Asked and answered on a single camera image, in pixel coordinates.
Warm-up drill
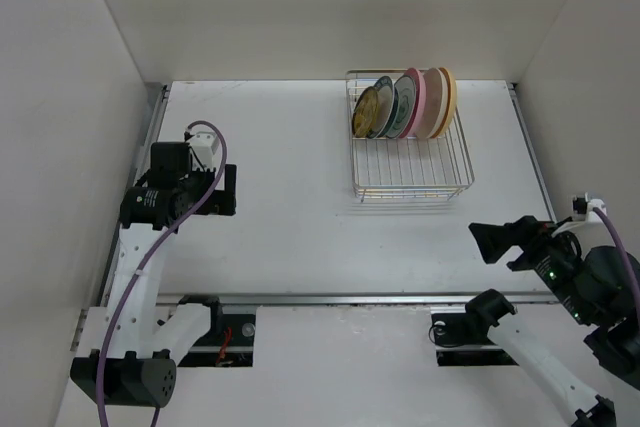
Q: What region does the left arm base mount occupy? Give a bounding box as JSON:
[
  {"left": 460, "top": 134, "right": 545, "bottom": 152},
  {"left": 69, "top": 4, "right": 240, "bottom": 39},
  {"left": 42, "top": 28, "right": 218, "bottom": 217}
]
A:
[{"left": 153, "top": 295, "right": 257, "bottom": 368}]

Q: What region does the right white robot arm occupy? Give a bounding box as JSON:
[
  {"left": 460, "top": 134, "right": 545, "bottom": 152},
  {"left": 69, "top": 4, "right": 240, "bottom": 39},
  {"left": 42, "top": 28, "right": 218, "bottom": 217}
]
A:
[{"left": 428, "top": 216, "right": 639, "bottom": 426}]

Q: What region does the cream yellow bowl plate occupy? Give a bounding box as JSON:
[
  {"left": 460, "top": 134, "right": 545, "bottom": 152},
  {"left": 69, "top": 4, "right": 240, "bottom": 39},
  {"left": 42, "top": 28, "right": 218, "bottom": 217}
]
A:
[{"left": 429, "top": 67, "right": 458, "bottom": 139}]

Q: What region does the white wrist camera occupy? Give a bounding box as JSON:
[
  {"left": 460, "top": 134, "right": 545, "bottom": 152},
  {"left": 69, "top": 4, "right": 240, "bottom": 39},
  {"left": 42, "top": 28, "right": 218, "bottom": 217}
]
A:
[
  {"left": 571, "top": 193, "right": 607, "bottom": 224},
  {"left": 184, "top": 131, "right": 220, "bottom": 172}
]

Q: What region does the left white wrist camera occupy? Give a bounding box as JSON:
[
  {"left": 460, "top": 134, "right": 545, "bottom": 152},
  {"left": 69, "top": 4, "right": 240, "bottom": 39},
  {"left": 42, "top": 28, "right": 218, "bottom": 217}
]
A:
[{"left": 184, "top": 131, "right": 220, "bottom": 172}]

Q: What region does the metal wire dish rack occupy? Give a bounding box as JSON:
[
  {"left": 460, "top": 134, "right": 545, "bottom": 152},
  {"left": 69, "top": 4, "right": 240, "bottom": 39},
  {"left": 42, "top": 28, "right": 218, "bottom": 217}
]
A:
[{"left": 344, "top": 69, "right": 476, "bottom": 204}]

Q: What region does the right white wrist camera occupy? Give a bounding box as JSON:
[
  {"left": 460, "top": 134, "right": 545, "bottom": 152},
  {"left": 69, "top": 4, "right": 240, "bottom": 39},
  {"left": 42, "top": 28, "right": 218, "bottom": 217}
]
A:
[{"left": 571, "top": 193, "right": 607, "bottom": 224}]

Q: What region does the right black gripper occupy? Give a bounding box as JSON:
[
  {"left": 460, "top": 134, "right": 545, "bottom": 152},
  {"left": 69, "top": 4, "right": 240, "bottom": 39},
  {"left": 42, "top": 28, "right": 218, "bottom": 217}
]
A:
[{"left": 469, "top": 211, "right": 595, "bottom": 321}]

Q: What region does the white plate green rim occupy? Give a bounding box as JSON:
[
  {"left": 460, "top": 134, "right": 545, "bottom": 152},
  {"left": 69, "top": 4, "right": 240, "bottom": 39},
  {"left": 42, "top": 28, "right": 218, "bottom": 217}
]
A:
[{"left": 384, "top": 72, "right": 416, "bottom": 139}]

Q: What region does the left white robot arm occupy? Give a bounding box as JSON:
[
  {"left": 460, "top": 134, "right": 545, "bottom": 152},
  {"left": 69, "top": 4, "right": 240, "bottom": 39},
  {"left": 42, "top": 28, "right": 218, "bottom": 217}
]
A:
[{"left": 70, "top": 132, "right": 237, "bottom": 412}]

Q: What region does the pink bowl plate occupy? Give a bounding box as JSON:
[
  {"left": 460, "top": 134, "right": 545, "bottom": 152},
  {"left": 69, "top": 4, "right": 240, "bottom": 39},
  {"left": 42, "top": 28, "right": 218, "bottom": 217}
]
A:
[{"left": 400, "top": 67, "right": 445, "bottom": 140}]

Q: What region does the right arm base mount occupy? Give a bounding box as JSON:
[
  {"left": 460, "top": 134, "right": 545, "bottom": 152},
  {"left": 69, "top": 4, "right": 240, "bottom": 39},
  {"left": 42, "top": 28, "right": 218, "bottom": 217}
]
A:
[{"left": 428, "top": 312, "right": 517, "bottom": 367}]

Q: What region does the yellow patterned small plate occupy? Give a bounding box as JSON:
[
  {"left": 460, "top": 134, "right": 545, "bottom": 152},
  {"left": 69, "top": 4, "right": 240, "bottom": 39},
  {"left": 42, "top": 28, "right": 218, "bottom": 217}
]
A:
[{"left": 351, "top": 86, "right": 379, "bottom": 138}]

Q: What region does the blue floral small plate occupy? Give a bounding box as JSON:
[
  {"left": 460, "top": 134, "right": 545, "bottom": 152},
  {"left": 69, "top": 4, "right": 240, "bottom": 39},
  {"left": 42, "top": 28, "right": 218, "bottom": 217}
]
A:
[{"left": 367, "top": 76, "right": 397, "bottom": 139}]

